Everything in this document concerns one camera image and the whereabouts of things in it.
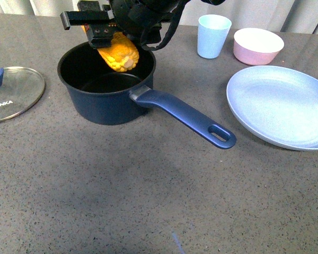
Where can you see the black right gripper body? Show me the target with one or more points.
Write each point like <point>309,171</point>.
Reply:
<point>149,24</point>

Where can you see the yellow corn cob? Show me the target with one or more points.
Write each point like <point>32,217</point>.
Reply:
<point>122,55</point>

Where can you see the light blue cup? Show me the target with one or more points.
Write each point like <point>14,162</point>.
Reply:
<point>212,33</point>

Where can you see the dark blue saucepan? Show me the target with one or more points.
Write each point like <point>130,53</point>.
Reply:
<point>104,96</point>

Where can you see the pink bowl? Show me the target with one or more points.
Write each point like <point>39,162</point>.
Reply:
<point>254,46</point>

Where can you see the white curtain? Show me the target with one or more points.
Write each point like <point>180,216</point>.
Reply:
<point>276,16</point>

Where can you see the light blue plate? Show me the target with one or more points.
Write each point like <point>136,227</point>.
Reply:
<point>278,105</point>

